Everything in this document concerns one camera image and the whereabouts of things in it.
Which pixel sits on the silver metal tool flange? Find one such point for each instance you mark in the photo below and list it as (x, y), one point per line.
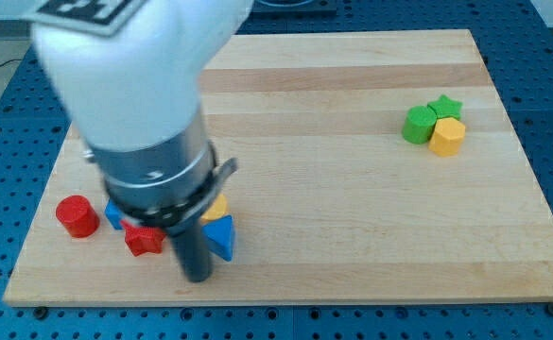
(167, 185)

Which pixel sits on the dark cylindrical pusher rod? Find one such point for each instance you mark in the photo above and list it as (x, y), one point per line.
(191, 249)

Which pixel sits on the blue triangle block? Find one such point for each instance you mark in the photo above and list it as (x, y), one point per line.
(220, 235)

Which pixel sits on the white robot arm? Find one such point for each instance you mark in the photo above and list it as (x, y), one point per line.
(127, 73)

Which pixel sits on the yellow block behind rod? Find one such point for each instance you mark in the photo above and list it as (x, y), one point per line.
(218, 209)

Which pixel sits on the red star block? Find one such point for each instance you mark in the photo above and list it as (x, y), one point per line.
(142, 240)

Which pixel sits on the blue cube block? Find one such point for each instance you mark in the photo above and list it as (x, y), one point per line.
(113, 215)

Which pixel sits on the red cylinder block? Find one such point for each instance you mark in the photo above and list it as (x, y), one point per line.
(77, 215)

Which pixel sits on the black white fiducial tag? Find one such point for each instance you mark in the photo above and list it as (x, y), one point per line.
(97, 17)

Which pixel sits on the wooden board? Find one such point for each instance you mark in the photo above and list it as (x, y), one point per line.
(331, 204)

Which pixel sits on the green cylinder block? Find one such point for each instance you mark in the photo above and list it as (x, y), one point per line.
(419, 125)

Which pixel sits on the yellow hexagon block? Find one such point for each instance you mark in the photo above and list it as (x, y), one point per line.
(447, 137)

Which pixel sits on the green star block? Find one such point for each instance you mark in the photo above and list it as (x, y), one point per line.
(446, 107)

